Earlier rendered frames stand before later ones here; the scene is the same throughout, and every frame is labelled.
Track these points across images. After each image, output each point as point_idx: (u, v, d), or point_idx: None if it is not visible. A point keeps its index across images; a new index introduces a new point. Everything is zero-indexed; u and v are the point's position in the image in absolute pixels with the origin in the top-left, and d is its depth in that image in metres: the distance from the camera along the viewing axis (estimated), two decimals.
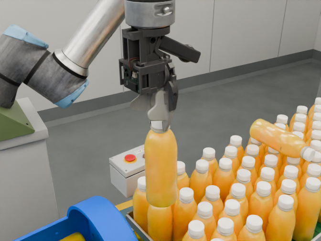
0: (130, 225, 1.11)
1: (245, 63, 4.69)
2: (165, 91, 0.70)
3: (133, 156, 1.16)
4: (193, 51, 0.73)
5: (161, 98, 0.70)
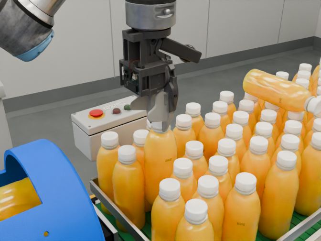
0: (94, 194, 0.90)
1: (243, 49, 4.48)
2: (165, 92, 0.70)
3: (99, 111, 0.95)
4: (194, 51, 0.72)
5: (161, 99, 0.70)
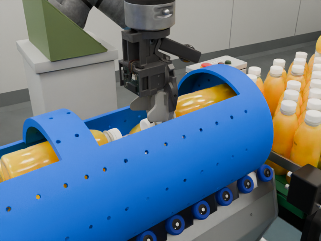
0: None
1: (263, 40, 4.76)
2: (165, 92, 0.70)
3: (208, 63, 1.23)
4: (193, 51, 0.72)
5: (161, 99, 0.70)
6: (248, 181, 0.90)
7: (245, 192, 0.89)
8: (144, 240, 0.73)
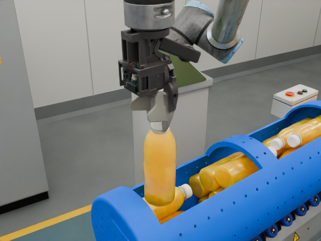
0: None
1: (285, 51, 5.16)
2: (165, 92, 0.70)
3: (292, 92, 1.63)
4: (193, 51, 0.72)
5: (160, 99, 0.70)
6: None
7: None
8: (286, 219, 1.14)
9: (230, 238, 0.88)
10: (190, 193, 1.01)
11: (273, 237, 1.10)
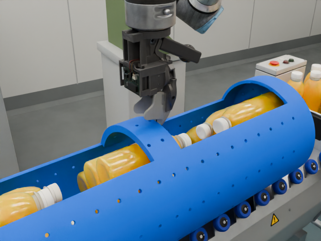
0: None
1: (280, 41, 4.98)
2: (164, 92, 0.70)
3: (276, 61, 1.44)
4: (193, 51, 0.72)
5: (158, 98, 0.71)
6: None
7: None
8: (265, 198, 0.96)
9: None
10: (58, 196, 0.72)
11: (248, 202, 0.93)
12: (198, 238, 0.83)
